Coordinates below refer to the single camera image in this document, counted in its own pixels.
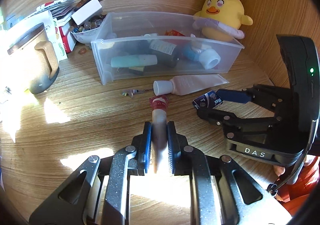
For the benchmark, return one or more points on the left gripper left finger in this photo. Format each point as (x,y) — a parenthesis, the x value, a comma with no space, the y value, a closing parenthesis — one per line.
(98,182)

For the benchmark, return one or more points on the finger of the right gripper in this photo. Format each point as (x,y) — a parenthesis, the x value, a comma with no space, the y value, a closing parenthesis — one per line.
(234,96)

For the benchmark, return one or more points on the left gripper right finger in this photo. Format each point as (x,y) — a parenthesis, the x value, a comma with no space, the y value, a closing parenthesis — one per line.
(222,192)

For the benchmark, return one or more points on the dark blue small box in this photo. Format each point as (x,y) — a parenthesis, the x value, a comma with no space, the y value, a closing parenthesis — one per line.
(209,100)

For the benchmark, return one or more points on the black dropper bottle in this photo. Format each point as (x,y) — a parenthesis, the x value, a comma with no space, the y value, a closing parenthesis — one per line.
(166,53)

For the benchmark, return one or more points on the red cap lip gloss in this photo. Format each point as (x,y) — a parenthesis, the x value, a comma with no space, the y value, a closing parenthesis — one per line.
(159,130)

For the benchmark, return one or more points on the pale green tube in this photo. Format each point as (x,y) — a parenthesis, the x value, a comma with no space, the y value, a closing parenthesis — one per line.
(133,61)

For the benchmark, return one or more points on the teal small tube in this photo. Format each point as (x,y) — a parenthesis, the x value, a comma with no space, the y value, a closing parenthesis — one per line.
(150,36)

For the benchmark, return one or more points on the yellow chick plush toy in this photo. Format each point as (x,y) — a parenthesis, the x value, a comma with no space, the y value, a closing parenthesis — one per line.
(221,20)

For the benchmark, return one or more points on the clear plastic storage bin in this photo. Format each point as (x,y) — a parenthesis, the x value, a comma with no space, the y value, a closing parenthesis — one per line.
(142,44)

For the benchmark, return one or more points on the brown mug with lid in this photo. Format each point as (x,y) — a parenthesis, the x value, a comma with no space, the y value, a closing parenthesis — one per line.
(35,60)

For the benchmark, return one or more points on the bowl of glass marbles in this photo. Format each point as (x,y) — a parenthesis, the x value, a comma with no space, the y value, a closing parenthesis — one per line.
(86,32)

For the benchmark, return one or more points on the white small box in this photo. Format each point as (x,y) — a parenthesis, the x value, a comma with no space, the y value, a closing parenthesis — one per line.
(90,9)

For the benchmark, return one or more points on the stack of books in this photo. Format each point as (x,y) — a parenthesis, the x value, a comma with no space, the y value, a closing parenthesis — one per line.
(57,21)

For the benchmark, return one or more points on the red white marker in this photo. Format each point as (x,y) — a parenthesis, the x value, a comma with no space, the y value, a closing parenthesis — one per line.
(48,6)

